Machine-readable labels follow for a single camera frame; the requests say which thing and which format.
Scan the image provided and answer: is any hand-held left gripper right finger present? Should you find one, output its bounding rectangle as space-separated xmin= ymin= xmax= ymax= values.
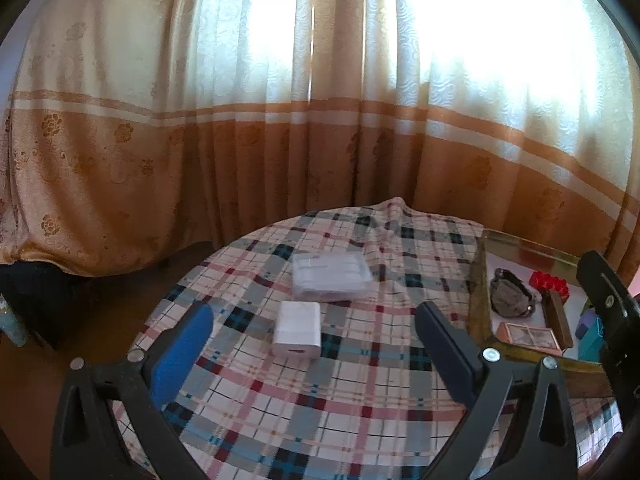
xmin=415 ymin=301 xmax=581 ymax=480

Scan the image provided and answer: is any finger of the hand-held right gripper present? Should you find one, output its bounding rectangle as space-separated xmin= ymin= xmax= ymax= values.
xmin=576 ymin=250 xmax=636 ymax=346

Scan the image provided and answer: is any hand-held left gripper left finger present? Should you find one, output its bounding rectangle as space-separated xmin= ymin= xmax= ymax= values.
xmin=50 ymin=301 xmax=215 ymax=480

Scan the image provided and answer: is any purple toy block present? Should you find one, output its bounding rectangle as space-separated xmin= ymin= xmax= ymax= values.
xmin=575 ymin=308 xmax=601 ymax=343

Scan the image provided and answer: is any teal toy block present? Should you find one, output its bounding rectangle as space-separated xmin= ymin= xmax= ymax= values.
xmin=579 ymin=317 xmax=608 ymax=363

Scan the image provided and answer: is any gold-rimmed white tray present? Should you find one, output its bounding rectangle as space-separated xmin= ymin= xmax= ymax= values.
xmin=465 ymin=228 xmax=621 ymax=401

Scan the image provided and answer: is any grey pouch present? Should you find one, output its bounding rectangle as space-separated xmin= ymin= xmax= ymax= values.
xmin=490 ymin=267 xmax=540 ymax=318

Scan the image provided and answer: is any brown rectangular box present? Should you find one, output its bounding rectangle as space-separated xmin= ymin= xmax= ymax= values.
xmin=542 ymin=289 xmax=575 ymax=351

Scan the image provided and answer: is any red toy block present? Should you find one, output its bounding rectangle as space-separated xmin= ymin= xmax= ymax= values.
xmin=529 ymin=270 xmax=571 ymax=306

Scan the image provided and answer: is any plaid tablecloth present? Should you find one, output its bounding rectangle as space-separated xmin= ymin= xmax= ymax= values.
xmin=112 ymin=197 xmax=626 ymax=480

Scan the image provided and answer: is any white charger adapter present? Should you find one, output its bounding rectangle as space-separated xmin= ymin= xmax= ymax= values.
xmin=272 ymin=301 xmax=322 ymax=359

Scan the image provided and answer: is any clear plastic box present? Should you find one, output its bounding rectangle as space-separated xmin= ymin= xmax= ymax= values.
xmin=291 ymin=251 xmax=374 ymax=303

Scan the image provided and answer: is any light blue bottle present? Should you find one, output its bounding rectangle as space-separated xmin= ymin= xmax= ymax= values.
xmin=0 ymin=295 xmax=28 ymax=348

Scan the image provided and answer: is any cream and orange curtain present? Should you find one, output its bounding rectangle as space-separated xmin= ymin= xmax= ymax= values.
xmin=0 ymin=0 xmax=640 ymax=291

